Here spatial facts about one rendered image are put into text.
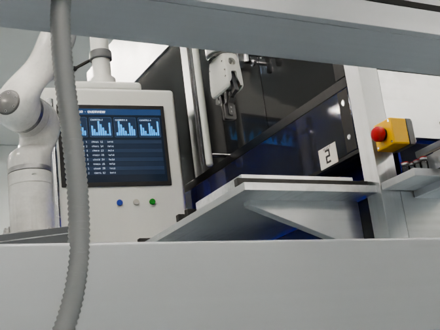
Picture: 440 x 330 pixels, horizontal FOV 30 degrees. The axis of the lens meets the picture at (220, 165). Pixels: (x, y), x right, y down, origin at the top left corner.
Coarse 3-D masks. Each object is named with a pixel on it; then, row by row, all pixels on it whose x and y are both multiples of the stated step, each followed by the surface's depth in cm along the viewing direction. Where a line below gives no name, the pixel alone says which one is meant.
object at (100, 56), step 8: (96, 40) 314; (104, 40) 315; (96, 48) 312; (104, 48) 312; (96, 56) 311; (104, 56) 312; (80, 64) 317; (96, 64) 311; (104, 64) 311; (96, 72) 310; (104, 72) 310; (96, 80) 308; (104, 80) 307; (112, 80) 309
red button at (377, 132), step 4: (376, 128) 210; (380, 128) 210; (372, 132) 212; (376, 132) 210; (380, 132) 209; (384, 132) 210; (372, 136) 211; (376, 136) 210; (380, 136) 210; (384, 136) 210; (376, 140) 210; (380, 140) 210
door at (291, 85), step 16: (272, 64) 264; (288, 64) 256; (304, 64) 248; (320, 64) 241; (272, 80) 264; (288, 80) 255; (304, 80) 247; (320, 80) 240; (272, 96) 263; (288, 96) 255; (304, 96) 247; (272, 112) 263; (288, 112) 255
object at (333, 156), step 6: (330, 144) 233; (324, 150) 236; (330, 150) 233; (336, 150) 231; (324, 156) 235; (330, 156) 233; (336, 156) 231; (324, 162) 235; (330, 162) 233; (336, 162) 230; (324, 168) 235
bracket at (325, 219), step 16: (256, 208) 206; (272, 208) 208; (288, 208) 210; (304, 208) 213; (320, 208) 215; (336, 208) 217; (352, 208) 220; (288, 224) 212; (304, 224) 211; (320, 224) 213; (336, 224) 216; (352, 224) 218
